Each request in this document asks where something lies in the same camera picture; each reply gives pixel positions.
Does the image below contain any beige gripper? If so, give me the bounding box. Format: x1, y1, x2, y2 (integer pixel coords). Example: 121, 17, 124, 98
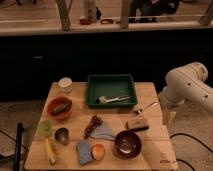
134, 101, 176, 125

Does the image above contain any tan black eraser block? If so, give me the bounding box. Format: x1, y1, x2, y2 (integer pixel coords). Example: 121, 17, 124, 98
126, 119, 149, 131

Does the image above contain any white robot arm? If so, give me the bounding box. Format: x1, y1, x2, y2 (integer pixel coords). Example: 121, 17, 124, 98
158, 62, 213, 125

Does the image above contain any white paper cup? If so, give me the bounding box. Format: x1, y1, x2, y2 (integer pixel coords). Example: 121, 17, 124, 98
58, 77, 72, 93

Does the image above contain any small metal cup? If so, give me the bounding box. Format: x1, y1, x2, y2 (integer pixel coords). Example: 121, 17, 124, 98
55, 128, 70, 145

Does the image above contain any green plastic cup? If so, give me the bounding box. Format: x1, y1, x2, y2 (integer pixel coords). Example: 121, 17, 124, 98
38, 120, 52, 137

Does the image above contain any dark brown bowl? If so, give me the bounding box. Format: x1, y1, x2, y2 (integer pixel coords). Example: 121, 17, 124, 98
114, 131, 142, 159

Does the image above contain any green plastic tray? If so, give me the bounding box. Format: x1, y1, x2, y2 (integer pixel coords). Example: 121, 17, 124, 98
86, 74, 138, 109

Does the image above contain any white spoon in tray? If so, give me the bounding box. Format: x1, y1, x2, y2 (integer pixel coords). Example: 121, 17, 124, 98
96, 95, 131, 104

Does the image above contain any grey blue cloth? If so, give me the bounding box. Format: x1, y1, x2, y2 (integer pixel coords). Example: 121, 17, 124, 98
90, 122, 115, 141

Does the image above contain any brown pinecone stick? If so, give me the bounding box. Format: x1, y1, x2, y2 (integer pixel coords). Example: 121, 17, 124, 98
84, 115, 103, 139

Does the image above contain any orange bun toy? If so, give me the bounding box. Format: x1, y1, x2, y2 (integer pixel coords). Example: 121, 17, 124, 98
92, 144, 105, 160

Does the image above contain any blue sponge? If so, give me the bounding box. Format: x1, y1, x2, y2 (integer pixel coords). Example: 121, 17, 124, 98
77, 140, 93, 165

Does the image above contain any dark object in bowl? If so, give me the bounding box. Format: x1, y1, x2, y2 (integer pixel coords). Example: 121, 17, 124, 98
51, 102, 71, 116

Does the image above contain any orange bowl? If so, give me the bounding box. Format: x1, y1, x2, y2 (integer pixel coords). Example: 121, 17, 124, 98
47, 96, 72, 121

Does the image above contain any yellow banana toy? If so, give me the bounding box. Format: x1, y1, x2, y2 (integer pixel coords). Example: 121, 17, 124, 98
45, 138, 56, 165

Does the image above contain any red round object on shelf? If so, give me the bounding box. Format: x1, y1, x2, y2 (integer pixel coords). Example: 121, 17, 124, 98
79, 16, 91, 25

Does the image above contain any black pole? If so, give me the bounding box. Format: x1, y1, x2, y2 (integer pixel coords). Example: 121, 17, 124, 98
13, 122, 24, 171

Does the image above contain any black floor cable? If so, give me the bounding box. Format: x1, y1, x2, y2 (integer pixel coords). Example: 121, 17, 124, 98
169, 132, 213, 171

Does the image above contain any red ring on shelf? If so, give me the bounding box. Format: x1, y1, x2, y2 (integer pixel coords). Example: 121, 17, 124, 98
100, 18, 115, 25

